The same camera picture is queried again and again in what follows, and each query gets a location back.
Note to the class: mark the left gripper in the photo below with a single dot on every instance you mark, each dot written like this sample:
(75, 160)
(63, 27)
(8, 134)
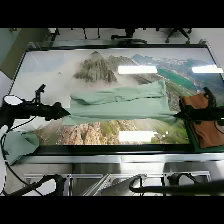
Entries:
(56, 111)

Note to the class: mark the pale green shirt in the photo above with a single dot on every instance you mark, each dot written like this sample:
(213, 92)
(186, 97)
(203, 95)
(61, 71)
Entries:
(126, 106)

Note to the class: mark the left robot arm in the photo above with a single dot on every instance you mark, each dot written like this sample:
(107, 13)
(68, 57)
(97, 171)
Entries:
(23, 110)

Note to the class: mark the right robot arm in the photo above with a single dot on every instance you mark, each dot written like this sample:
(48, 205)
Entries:
(210, 113)

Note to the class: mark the pale green garment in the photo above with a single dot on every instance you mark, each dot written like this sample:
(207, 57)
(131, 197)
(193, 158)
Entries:
(21, 145)

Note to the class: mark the black office chair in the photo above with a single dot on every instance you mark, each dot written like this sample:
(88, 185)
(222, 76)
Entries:
(178, 33)
(128, 37)

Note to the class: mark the brown garment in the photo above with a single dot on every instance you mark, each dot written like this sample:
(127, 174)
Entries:
(211, 133)

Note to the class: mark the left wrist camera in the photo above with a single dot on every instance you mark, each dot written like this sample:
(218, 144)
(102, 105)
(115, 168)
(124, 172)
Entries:
(40, 91)

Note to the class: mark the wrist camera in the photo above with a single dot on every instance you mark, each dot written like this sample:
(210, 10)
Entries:
(40, 91)
(209, 95)

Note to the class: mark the silver frame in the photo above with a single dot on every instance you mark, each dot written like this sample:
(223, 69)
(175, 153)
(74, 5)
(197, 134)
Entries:
(110, 165)

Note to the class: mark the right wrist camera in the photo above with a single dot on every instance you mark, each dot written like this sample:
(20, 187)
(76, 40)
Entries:
(209, 95)

